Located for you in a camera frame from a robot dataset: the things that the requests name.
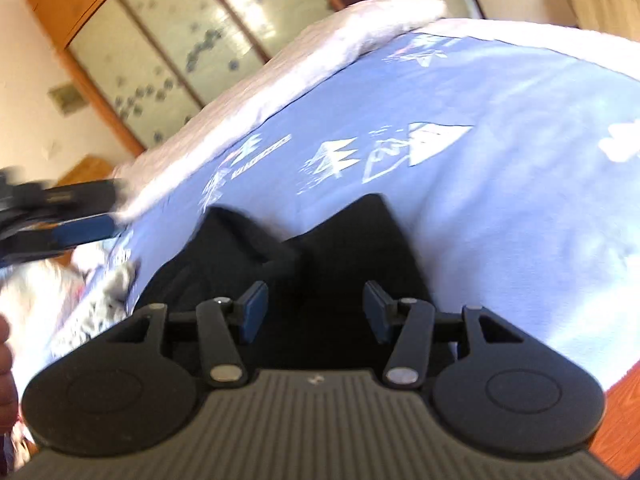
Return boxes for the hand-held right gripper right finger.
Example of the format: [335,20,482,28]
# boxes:
[363,280,524,389]

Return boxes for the blue printed blanket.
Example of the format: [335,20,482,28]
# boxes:
[10,30,640,396]

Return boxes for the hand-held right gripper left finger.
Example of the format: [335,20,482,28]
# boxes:
[106,280,270,388]

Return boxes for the small wall picture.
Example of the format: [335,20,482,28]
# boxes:
[47,82,89,117]

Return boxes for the pale pink quilt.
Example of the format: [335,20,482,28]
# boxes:
[112,0,640,221]

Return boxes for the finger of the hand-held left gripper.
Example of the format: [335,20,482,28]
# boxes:
[0,213,123,267]
[42,178,128,212]

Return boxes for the wooden nightstand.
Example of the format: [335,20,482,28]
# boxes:
[54,155,117,187]

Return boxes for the wooden wardrobe with glass doors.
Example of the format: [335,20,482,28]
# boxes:
[25,0,351,157]

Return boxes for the grey crumpled garment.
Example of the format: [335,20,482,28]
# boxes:
[50,259,142,348]

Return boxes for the black pants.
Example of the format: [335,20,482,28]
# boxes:
[132,192,458,376]

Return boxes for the floral pillow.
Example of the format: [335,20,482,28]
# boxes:
[0,259,91,326]

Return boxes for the person's left hand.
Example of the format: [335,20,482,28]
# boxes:
[0,314,17,435]

